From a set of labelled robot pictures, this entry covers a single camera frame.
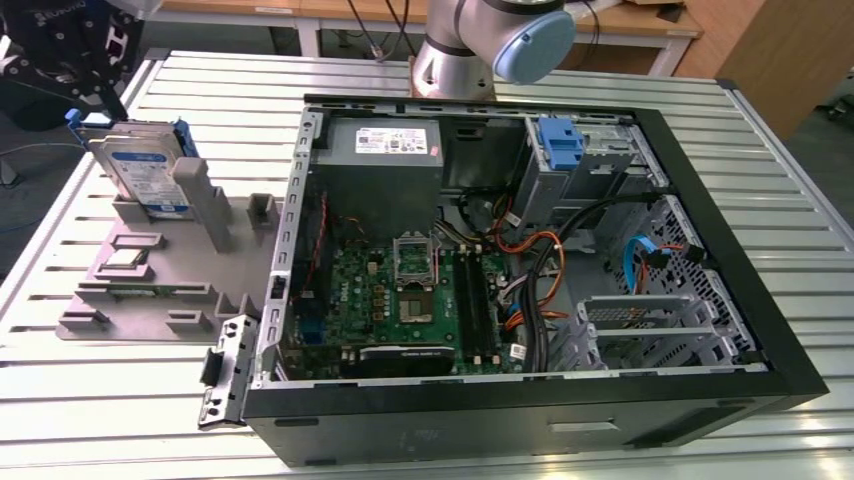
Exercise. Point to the CPU socket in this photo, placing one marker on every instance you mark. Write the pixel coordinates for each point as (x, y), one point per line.
(419, 310)

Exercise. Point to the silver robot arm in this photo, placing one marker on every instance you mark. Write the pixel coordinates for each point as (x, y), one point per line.
(447, 30)

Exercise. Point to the grey parts rack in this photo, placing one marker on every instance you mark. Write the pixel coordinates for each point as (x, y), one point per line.
(187, 280)

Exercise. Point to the black case fan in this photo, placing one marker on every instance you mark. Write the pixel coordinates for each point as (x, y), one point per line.
(307, 250)

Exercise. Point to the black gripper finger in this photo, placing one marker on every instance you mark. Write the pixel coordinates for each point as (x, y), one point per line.
(116, 50)
(60, 80)

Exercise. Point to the black PC case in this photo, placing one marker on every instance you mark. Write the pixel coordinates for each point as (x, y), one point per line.
(467, 425)

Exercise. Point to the CPU chip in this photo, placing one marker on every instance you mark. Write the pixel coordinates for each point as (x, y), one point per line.
(127, 257)

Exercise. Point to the wooden desk white frame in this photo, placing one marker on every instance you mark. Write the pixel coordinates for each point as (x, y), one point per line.
(330, 24)
(220, 15)

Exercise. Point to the silver power supply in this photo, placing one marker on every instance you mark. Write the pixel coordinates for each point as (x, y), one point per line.
(380, 200)

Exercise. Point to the silver disk bay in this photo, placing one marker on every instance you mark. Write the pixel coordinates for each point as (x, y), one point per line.
(641, 331)

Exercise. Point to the green motherboard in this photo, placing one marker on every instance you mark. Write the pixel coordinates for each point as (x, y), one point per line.
(360, 305)

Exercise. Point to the blue drive latch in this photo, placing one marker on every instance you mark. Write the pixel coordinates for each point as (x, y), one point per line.
(560, 145)

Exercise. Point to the silver drive cage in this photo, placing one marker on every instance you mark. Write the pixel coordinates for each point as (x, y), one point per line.
(600, 150)

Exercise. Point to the hard disk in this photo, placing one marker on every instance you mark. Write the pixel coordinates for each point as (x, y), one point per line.
(140, 175)

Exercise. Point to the wooden cabinet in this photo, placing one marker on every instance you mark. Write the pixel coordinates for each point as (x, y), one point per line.
(787, 60)

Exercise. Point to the silver expansion slot latch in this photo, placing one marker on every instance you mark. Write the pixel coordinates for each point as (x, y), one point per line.
(230, 360)

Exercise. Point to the black chair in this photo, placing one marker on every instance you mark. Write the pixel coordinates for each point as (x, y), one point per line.
(33, 115)

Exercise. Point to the white metal leg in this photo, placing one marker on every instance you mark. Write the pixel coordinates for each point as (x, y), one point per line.
(7, 172)

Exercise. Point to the brown box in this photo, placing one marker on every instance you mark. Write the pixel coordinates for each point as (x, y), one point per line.
(621, 57)

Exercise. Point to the black office chair base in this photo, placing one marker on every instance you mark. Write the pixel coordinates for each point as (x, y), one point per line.
(842, 107)

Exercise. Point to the socket locking lever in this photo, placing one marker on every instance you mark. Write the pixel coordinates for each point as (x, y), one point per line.
(436, 265)

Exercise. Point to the green RAM stick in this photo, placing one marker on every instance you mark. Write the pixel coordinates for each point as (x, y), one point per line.
(143, 292)

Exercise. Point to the black graphics card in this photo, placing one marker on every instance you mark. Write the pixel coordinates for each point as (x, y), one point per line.
(400, 357)

